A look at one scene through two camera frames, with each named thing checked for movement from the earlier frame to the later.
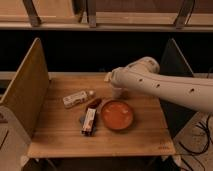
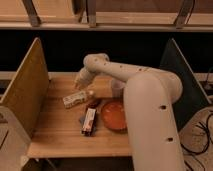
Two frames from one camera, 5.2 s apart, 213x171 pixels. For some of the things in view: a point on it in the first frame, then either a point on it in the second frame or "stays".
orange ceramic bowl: (116, 114) stays
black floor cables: (205, 147) stays
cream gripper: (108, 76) -> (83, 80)
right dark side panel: (175, 115) stays
